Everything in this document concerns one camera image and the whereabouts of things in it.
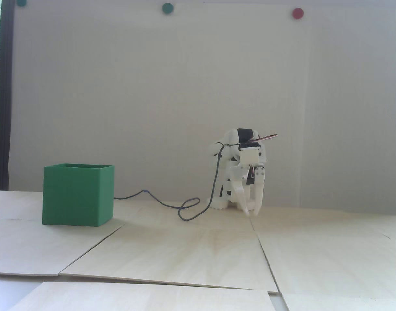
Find black camera cable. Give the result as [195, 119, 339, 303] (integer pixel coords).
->
[114, 143, 227, 222]

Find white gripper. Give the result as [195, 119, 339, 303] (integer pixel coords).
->
[228, 161, 267, 216]

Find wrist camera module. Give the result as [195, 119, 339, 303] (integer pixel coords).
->
[238, 144, 261, 163]

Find green open box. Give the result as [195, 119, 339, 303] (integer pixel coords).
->
[42, 163, 115, 227]

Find red white servo wires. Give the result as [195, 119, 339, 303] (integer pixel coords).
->
[250, 133, 279, 144]

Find light plywood sheet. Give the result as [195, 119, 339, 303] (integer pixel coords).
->
[281, 292, 396, 311]
[59, 225, 280, 294]
[8, 281, 277, 311]
[248, 207, 396, 298]
[0, 218, 125, 277]
[0, 190, 254, 232]

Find black window frame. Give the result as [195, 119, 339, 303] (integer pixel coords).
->
[0, 0, 15, 191]

